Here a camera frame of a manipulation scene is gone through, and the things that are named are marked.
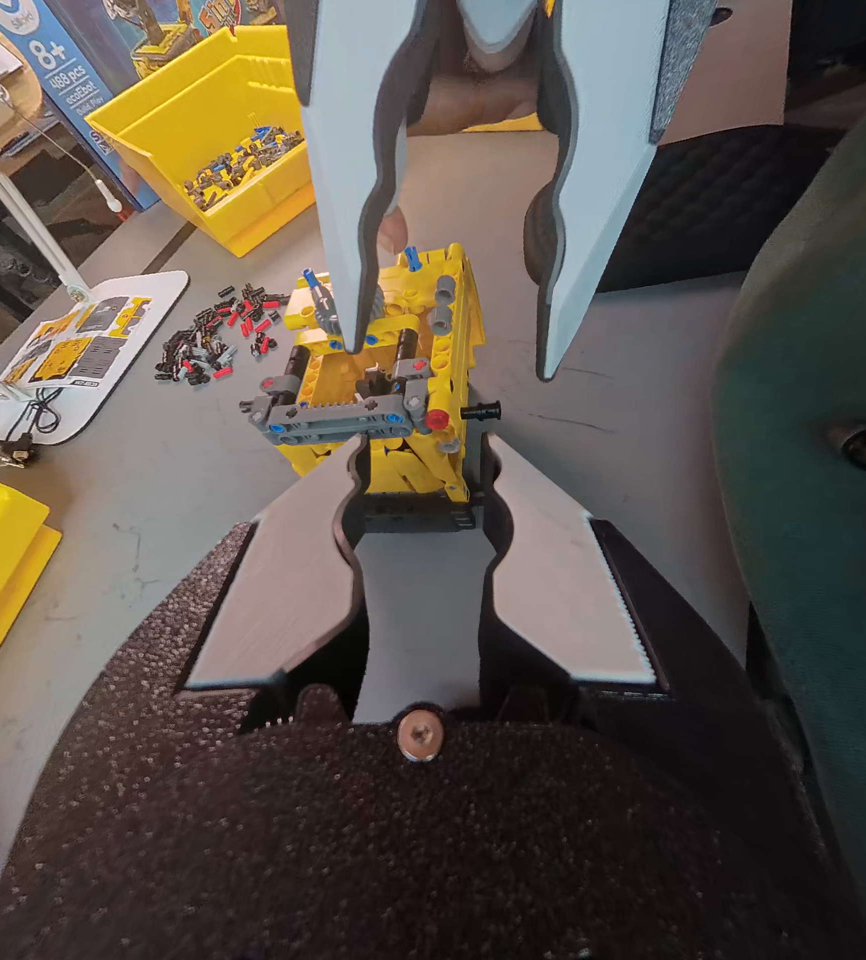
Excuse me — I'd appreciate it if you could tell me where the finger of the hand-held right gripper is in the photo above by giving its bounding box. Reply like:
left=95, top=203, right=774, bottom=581
left=300, top=0, right=424, bottom=355
left=524, top=0, right=668, bottom=382

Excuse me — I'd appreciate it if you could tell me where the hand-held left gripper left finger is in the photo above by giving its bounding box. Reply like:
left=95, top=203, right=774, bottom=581
left=178, top=433, right=374, bottom=725

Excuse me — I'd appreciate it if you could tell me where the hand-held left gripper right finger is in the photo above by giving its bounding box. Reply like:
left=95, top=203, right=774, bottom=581
left=478, top=433, right=668, bottom=725

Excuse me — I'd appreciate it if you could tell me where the yellow lego vehicle model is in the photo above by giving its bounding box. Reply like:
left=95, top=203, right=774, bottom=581
left=240, top=243, right=503, bottom=535

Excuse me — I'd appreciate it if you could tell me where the pile of small lego pins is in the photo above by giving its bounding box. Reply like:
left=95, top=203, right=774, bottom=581
left=154, top=283, right=291, bottom=387

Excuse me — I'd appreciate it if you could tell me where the heap of mixed lego parts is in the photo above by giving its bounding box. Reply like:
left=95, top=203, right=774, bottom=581
left=184, top=126, right=306, bottom=211

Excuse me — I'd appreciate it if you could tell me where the lego set box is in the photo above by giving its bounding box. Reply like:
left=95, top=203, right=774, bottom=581
left=0, top=0, right=287, bottom=213

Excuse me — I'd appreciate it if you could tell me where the lego sticker sheet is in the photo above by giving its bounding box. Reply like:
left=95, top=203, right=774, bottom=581
left=0, top=296, right=155, bottom=390

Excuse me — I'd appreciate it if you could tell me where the white flat board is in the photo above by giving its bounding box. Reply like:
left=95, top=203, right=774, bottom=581
left=0, top=270, right=190, bottom=445

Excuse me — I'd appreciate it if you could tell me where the white cable plug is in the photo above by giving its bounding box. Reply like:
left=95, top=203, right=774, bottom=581
left=0, top=78, right=122, bottom=213

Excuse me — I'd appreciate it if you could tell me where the black usb cable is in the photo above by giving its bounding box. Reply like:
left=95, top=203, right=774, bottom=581
left=0, top=386, right=66, bottom=468

